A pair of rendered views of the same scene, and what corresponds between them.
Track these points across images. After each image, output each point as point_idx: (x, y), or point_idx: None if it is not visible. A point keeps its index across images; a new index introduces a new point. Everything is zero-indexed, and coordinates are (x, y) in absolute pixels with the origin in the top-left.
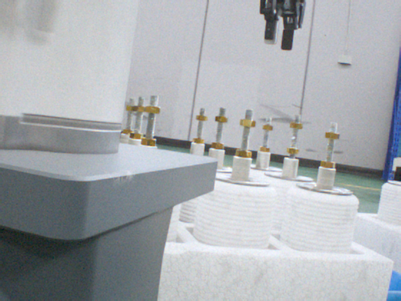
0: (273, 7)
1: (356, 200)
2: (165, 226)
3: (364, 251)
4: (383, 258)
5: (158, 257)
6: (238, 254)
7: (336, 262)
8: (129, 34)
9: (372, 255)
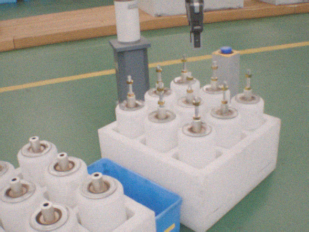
0: None
1: (116, 107)
2: (116, 52)
3: (112, 131)
4: (102, 128)
5: (117, 56)
6: None
7: None
8: (117, 32)
9: (107, 129)
